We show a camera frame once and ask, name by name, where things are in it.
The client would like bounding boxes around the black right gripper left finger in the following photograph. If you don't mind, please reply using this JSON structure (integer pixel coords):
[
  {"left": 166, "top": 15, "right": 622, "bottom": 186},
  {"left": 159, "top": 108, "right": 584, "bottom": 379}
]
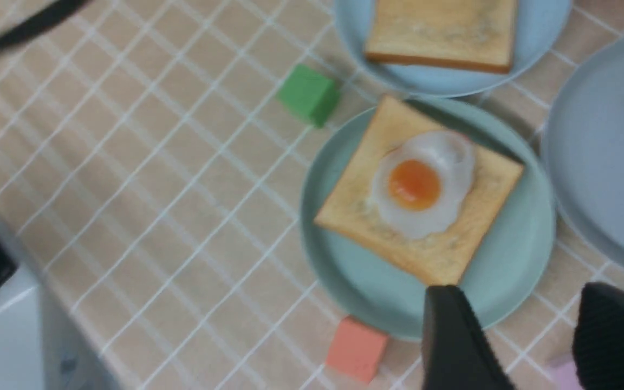
[{"left": 421, "top": 285, "right": 515, "bottom": 389}]

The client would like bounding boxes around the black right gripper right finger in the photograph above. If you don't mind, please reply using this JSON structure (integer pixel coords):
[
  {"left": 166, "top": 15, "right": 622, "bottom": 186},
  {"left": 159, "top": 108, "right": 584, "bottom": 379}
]
[{"left": 572, "top": 282, "right": 624, "bottom": 389}]

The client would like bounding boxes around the toast slice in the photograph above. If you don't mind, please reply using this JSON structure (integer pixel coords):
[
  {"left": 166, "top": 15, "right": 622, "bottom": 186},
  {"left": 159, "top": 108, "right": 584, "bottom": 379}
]
[
  {"left": 314, "top": 95, "right": 525, "bottom": 285},
  {"left": 364, "top": 1, "right": 518, "bottom": 74}
]

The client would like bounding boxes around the fried egg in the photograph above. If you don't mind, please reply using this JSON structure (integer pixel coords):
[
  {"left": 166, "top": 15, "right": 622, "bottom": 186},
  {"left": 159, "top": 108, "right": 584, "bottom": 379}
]
[{"left": 370, "top": 130, "right": 476, "bottom": 240}]

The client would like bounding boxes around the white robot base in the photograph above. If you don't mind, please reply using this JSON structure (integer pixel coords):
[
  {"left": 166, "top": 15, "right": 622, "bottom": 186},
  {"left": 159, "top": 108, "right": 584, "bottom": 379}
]
[{"left": 0, "top": 219, "right": 119, "bottom": 389}]

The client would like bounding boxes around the pink cube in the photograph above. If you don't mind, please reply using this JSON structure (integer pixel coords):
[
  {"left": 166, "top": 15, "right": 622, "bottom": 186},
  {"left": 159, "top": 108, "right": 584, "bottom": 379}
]
[{"left": 547, "top": 353, "right": 583, "bottom": 390}]

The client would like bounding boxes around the salmon orange cube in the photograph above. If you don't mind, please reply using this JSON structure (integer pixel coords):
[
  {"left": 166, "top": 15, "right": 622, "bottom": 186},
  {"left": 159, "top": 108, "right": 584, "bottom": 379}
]
[{"left": 325, "top": 316, "right": 389, "bottom": 384}]

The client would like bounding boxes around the teal green plate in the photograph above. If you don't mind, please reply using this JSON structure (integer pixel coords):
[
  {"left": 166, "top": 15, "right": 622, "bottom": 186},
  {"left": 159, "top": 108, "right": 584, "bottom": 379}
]
[{"left": 298, "top": 99, "right": 557, "bottom": 342}]

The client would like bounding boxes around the grey-blue plate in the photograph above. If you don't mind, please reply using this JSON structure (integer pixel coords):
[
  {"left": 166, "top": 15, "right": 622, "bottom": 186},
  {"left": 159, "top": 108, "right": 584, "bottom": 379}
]
[{"left": 540, "top": 37, "right": 624, "bottom": 267}]

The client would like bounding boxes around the green cube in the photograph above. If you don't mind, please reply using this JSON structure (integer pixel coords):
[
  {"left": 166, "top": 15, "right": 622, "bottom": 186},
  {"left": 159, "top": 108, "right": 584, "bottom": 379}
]
[{"left": 277, "top": 63, "right": 340, "bottom": 128}]

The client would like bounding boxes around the light blue plate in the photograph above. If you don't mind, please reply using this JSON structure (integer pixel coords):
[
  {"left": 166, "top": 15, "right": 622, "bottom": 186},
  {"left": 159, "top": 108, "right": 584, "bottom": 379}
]
[{"left": 333, "top": 1, "right": 573, "bottom": 98}]

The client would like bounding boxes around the checkered beige tablecloth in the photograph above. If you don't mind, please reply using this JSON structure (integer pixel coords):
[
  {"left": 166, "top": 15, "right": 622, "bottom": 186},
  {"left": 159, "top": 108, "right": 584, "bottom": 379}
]
[{"left": 0, "top": 0, "right": 624, "bottom": 390}]

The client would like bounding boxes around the black cable loop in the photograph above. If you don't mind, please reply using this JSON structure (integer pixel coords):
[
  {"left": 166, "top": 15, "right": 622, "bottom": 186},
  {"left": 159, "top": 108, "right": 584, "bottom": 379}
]
[{"left": 0, "top": 0, "right": 93, "bottom": 61}]

